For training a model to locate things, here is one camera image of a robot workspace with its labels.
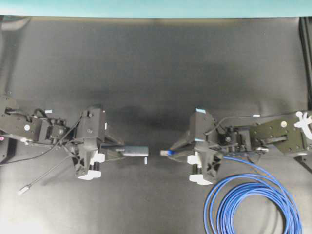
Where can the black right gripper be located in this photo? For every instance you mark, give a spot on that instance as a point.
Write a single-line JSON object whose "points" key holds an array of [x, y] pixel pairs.
{"points": [[204, 156]]}

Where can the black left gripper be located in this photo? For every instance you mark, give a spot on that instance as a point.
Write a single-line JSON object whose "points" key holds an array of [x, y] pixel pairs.
{"points": [[89, 135]]}

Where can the grey USB LAN hub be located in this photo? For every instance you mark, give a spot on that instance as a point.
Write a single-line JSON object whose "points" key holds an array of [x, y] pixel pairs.
{"points": [[133, 150]]}

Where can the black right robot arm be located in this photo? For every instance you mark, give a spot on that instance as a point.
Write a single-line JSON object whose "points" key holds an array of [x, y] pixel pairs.
{"points": [[290, 134]]}

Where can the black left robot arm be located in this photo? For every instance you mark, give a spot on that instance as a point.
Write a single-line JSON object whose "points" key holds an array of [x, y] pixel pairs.
{"points": [[38, 129]]}

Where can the black aluminium frame rail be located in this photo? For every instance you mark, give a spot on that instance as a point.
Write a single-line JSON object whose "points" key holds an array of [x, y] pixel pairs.
{"points": [[305, 31]]}

